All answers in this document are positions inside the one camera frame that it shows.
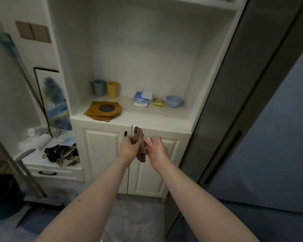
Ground person's left hand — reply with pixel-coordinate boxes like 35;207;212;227
118;135;141;164

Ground person's right hand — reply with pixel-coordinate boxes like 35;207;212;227
143;137;171;170

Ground brown cloth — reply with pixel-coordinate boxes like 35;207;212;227
131;126;147;163

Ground person's right forearm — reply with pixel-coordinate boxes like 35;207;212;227
150;159;260;242

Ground person's left forearm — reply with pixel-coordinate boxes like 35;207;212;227
36;155;132;242

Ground blue tissue pack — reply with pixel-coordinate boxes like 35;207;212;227
134;90;153;107

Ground dark round coaster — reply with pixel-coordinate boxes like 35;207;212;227
98;104;117;112

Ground blue bowl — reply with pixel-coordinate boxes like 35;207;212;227
166;95;184;108

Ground orange folded cloth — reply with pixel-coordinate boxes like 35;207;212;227
83;101;122;122

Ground white cabinet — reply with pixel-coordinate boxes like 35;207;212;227
42;0;249;198

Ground yellow cup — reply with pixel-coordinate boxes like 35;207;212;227
106;81;119;99

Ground grey-blue cup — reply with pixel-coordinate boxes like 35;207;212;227
91;79;107;97

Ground black bag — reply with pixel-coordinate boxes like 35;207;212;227
42;144;77;163

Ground white low drawer unit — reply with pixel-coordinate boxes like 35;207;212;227
15;133;85;183

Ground framed tree painting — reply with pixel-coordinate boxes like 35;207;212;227
33;67;73;138

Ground grey refrigerator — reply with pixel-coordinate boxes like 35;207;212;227
164;0;303;242

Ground grey metal pole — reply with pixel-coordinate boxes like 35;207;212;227
0;128;48;198

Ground dark teal bin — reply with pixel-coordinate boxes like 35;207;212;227
0;174;26;221

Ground brown wall switch panel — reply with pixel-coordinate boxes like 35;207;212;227
15;21;52;44

